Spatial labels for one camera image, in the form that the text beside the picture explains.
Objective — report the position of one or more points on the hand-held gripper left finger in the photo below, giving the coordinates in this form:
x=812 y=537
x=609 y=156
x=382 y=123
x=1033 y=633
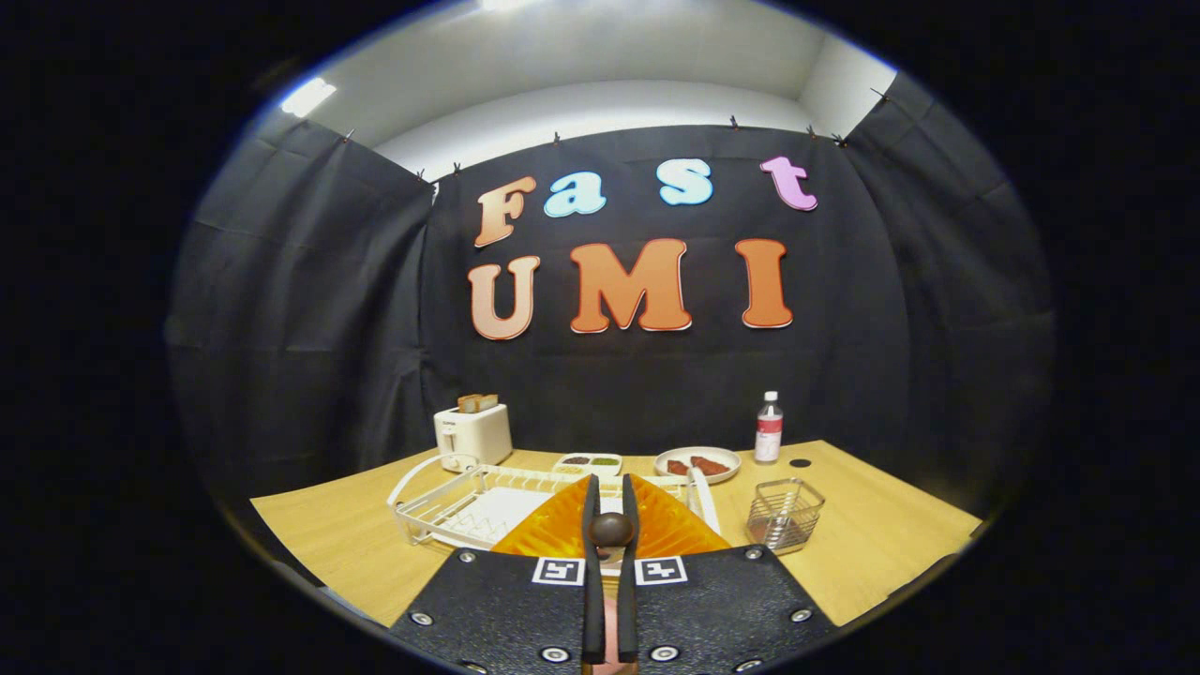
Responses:
x=592 y=609

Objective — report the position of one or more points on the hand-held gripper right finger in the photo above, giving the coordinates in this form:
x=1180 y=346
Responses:
x=628 y=609

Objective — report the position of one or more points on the white plate with meat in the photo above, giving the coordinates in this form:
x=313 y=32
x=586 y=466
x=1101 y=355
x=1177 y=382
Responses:
x=722 y=474

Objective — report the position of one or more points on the white divided condiment tray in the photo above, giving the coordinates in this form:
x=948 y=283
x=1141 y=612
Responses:
x=586 y=463

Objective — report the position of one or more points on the red meat slices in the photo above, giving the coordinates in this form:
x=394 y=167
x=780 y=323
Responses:
x=698 y=466

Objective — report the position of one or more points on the white toaster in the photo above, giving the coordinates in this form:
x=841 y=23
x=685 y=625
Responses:
x=473 y=436

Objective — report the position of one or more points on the clear red-label water bottle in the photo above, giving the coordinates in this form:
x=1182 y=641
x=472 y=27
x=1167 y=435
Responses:
x=769 y=436

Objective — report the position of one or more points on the toasted bread slices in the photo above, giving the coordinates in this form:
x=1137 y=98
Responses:
x=476 y=403

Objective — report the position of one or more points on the black backdrop cloth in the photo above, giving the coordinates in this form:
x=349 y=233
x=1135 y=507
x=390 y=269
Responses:
x=328 y=328

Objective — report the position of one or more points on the ceiling light panel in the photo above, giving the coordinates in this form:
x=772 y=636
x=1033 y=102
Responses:
x=307 y=97

